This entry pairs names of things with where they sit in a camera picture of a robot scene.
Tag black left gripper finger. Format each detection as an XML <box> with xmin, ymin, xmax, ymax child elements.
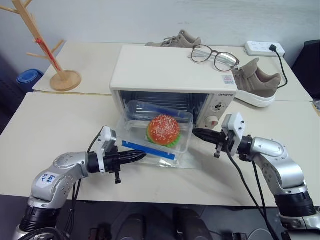
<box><xmin>118</xmin><ymin>150</ymin><xmax>148</xmax><ymax>159</ymax></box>
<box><xmin>118</xmin><ymin>156</ymin><xmax>146</xmax><ymax>165</ymax></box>

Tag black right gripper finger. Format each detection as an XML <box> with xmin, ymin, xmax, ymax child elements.
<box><xmin>193</xmin><ymin>128</ymin><xmax>221</xmax><ymax>138</ymax></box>
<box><xmin>197</xmin><ymin>135</ymin><xmax>220</xmax><ymax>145</ymax></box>

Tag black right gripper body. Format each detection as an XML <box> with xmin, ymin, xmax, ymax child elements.
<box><xmin>213</xmin><ymin>131</ymin><xmax>237</xmax><ymax>160</ymax></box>

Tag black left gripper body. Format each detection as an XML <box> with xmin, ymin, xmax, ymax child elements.
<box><xmin>103</xmin><ymin>146</ymin><xmax>123</xmax><ymax>185</ymax></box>

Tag clear food container blue clips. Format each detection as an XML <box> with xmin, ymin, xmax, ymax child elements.
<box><xmin>116</xmin><ymin>99</ymin><xmax>196</xmax><ymax>168</ymax></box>

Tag white oven knob red mark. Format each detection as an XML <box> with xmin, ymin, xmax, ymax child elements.
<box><xmin>204</xmin><ymin>115</ymin><xmax>221</xmax><ymax>130</ymax></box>

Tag glass toaster oven door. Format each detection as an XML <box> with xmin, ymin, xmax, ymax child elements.
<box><xmin>117</xmin><ymin>119</ymin><xmax>202</xmax><ymax>171</ymax></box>

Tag cream toaster oven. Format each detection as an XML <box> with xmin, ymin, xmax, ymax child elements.
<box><xmin>109</xmin><ymin>45</ymin><xmax>239</xmax><ymax>131</ymax></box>

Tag toy hamburger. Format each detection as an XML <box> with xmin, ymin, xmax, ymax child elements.
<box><xmin>145</xmin><ymin>114</ymin><xmax>182</xmax><ymax>149</ymax></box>

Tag beige sneaker white sole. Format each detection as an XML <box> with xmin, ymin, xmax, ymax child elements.
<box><xmin>144</xmin><ymin>29</ymin><xmax>203</xmax><ymax>49</ymax></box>
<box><xmin>231</xmin><ymin>57</ymin><xmax>283</xmax><ymax>109</ymax></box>

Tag brown round eyeglasses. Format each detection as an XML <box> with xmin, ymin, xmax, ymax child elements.
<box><xmin>186</xmin><ymin>44</ymin><xmax>241</xmax><ymax>73</ymax></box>

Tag white power strip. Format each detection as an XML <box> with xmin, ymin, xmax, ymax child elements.
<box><xmin>243</xmin><ymin>40</ymin><xmax>287</xmax><ymax>58</ymax></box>

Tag black box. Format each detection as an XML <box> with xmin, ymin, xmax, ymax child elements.
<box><xmin>290</xmin><ymin>39</ymin><xmax>320</xmax><ymax>102</ymax></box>

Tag blue rolled foam mat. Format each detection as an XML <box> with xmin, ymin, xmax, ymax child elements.
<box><xmin>16</xmin><ymin>69</ymin><xmax>45</xmax><ymax>85</ymax></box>

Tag wooden mug tree stand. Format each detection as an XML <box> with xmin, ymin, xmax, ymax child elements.
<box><xmin>0</xmin><ymin>0</ymin><xmax>83</xmax><ymax>91</ymax></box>

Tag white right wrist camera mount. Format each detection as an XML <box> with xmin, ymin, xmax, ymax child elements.
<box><xmin>221</xmin><ymin>112</ymin><xmax>245</xmax><ymax>157</ymax></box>

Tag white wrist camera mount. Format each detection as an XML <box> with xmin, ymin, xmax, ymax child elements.
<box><xmin>221</xmin><ymin>112</ymin><xmax>245</xmax><ymax>157</ymax></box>
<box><xmin>96</xmin><ymin>126</ymin><xmax>118</xmax><ymax>176</ymax></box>

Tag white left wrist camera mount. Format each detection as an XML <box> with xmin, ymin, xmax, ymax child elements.
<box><xmin>96</xmin><ymin>126</ymin><xmax>118</xmax><ymax>176</ymax></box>

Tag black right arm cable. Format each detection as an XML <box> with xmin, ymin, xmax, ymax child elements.
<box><xmin>224</xmin><ymin>146</ymin><xmax>280</xmax><ymax>240</ymax></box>

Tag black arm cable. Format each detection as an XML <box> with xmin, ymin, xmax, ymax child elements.
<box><xmin>66</xmin><ymin>133</ymin><xmax>105</xmax><ymax>238</ymax></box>
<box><xmin>224</xmin><ymin>146</ymin><xmax>280</xmax><ymax>240</ymax></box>

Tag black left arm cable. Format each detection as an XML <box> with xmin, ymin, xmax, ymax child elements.
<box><xmin>66</xmin><ymin>133</ymin><xmax>105</xmax><ymax>238</ymax></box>

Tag black plug with cable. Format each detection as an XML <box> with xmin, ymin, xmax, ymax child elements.
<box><xmin>268</xmin><ymin>43</ymin><xmax>289</xmax><ymax>89</ymax></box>

